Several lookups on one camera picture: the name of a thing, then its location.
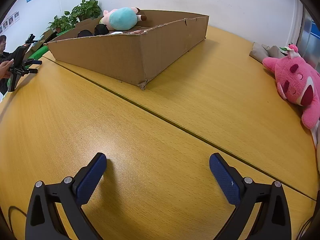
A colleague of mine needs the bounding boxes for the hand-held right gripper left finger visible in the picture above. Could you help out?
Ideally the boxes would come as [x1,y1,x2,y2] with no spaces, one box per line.
[25,152,108,240]

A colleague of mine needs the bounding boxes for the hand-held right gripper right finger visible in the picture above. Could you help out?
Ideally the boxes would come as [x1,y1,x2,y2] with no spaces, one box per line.
[209,153,292,240]

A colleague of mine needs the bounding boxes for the person's left hand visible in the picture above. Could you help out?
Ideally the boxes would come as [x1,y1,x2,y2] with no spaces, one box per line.
[0,59,14,79]

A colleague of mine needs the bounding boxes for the green cloth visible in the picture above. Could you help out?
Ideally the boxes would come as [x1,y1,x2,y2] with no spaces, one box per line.
[25,29,75,60]

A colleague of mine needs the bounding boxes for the person's body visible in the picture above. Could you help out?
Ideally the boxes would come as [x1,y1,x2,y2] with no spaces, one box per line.
[0,35,10,97]

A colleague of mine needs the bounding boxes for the green potted plant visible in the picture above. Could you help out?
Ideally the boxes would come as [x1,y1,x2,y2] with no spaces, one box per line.
[47,15,75,33]
[64,0,102,22]

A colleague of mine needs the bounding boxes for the small brown cardboard box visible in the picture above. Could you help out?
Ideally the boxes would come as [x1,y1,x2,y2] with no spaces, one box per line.
[75,17,103,30]

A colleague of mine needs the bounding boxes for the black sunglasses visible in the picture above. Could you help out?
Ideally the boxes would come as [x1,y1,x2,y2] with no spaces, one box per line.
[77,24,110,38]

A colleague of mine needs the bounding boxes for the pink and teal pig plush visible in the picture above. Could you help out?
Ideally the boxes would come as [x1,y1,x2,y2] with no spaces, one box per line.
[100,7,148,30]

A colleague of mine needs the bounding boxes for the pink bear plush toy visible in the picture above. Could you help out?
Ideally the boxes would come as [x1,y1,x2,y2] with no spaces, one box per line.
[262,44,320,130]

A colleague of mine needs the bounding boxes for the grey cloth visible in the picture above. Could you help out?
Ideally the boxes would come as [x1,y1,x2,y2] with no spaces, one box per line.
[249,42,288,62]

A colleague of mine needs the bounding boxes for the glass door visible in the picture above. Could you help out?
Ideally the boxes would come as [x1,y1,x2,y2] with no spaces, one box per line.
[297,4,320,68]

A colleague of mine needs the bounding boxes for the row of small wall photos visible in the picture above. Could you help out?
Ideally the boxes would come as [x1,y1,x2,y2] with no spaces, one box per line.
[0,11,20,34]

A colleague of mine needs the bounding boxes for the black cable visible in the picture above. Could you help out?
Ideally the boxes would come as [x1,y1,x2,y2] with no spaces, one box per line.
[7,206,28,233]

